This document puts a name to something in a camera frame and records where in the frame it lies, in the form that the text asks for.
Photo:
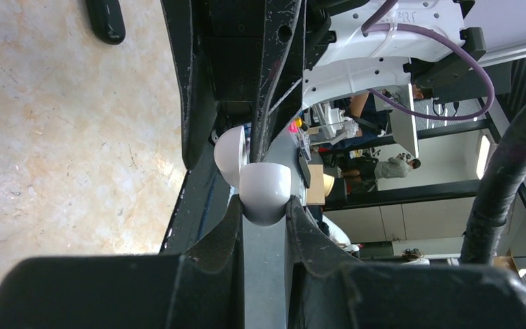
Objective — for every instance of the white earbud charging case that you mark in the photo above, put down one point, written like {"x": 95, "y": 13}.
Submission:
{"x": 264, "y": 188}

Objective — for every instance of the black earbud charging case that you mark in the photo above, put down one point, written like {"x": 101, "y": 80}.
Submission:
{"x": 106, "y": 20}

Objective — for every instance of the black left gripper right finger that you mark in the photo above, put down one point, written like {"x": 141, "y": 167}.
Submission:
{"x": 332, "y": 289}

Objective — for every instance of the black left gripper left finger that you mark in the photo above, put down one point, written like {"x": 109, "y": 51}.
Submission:
{"x": 199, "y": 288}

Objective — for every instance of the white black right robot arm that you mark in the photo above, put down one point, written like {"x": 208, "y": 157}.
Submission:
{"x": 378, "y": 44}

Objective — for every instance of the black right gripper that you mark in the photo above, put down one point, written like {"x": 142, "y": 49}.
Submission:
{"x": 235, "y": 47}

